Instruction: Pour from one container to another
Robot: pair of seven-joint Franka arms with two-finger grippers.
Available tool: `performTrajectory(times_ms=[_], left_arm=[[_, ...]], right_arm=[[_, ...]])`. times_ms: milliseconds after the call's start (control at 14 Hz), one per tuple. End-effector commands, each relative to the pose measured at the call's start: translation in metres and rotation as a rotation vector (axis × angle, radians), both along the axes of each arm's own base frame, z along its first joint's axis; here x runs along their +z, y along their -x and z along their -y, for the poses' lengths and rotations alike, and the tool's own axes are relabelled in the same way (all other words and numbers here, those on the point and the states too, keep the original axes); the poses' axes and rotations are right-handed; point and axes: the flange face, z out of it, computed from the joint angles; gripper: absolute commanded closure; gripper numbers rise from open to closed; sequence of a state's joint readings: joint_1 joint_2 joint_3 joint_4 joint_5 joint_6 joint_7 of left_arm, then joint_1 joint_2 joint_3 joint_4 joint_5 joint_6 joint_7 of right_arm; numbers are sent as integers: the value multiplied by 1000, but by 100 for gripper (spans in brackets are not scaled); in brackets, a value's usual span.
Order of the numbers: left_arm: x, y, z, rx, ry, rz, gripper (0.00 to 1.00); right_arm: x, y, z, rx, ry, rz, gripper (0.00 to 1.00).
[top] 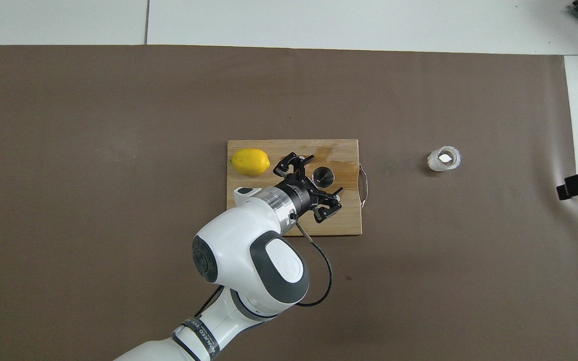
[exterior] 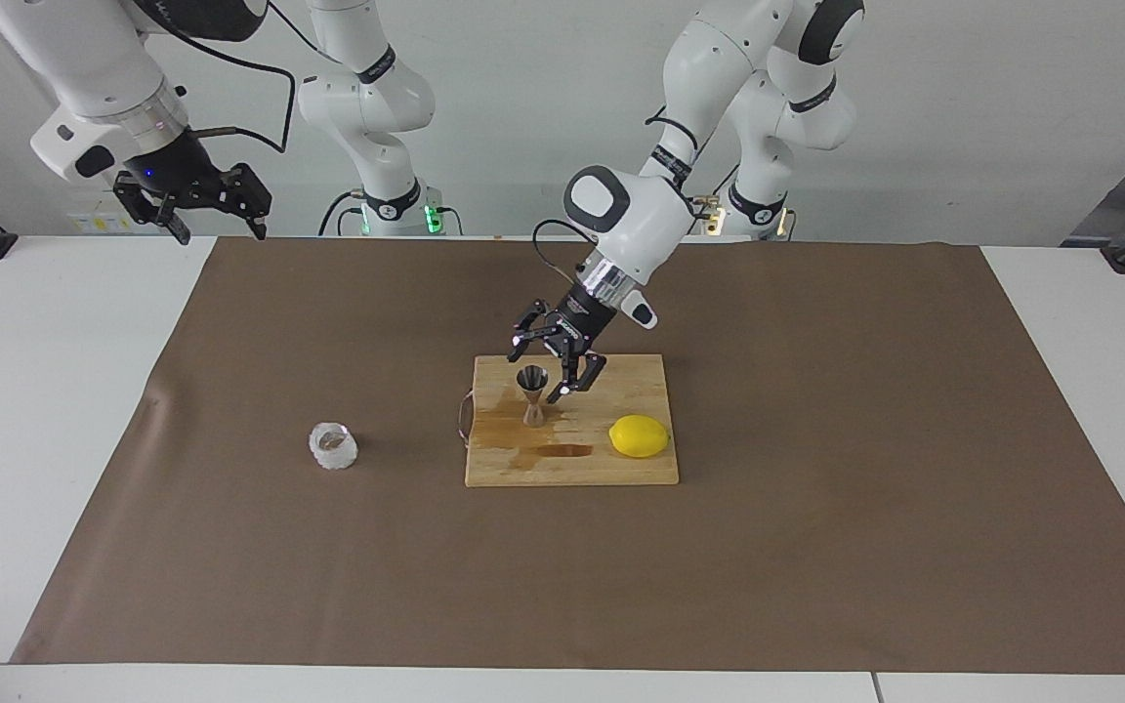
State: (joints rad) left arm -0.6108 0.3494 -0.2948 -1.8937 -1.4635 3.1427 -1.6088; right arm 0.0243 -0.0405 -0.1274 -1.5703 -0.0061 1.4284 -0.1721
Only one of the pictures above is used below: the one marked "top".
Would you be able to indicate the brown paper table mat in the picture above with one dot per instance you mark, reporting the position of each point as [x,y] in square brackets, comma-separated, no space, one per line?
[118,125]

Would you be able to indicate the steel double jigger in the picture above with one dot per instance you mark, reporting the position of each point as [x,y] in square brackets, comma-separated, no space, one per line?
[324,176]

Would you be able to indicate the wooden cutting board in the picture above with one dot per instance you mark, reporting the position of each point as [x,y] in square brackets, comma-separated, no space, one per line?
[346,150]

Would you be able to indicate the yellow lemon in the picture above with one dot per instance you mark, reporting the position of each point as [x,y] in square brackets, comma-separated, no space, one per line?
[250,161]

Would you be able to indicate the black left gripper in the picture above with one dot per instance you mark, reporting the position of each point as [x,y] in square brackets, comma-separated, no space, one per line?
[299,195]

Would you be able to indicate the clear textured glass cup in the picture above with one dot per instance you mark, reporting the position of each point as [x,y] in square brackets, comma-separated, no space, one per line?
[444,159]

